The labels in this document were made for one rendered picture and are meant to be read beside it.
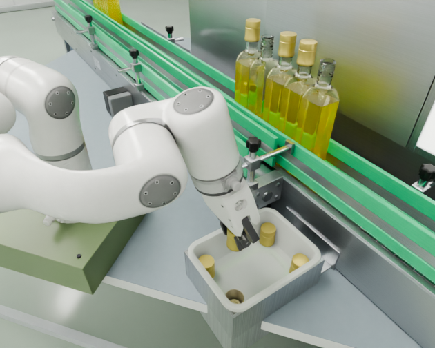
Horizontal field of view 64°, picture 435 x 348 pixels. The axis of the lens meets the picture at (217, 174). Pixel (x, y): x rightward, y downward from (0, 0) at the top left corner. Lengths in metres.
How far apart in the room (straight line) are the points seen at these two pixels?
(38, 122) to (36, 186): 0.30
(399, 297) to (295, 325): 0.19
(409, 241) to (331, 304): 0.20
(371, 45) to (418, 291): 0.47
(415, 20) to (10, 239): 0.87
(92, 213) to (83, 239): 0.39
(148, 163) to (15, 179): 0.13
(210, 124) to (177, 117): 0.04
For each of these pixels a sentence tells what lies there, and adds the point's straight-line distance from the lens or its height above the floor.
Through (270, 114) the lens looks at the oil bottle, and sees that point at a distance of 0.83.
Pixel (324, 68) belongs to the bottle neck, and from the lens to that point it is 0.70.
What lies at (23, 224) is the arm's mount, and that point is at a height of 0.84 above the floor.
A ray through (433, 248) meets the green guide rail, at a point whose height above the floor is 0.95.
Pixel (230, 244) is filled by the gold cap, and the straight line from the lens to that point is 0.63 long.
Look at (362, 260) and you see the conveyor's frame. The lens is 0.75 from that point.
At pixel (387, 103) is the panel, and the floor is 1.05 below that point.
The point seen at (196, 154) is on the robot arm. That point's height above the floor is 1.14.
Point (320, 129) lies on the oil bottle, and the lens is 0.74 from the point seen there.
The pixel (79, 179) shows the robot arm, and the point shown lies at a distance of 0.36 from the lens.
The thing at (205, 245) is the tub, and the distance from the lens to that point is 0.72.
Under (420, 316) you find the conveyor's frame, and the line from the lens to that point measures 0.74.
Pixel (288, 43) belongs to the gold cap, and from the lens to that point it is 0.77.
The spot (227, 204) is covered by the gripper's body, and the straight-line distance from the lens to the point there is 0.49.
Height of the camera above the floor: 1.39
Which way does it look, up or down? 39 degrees down
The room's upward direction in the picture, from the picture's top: straight up
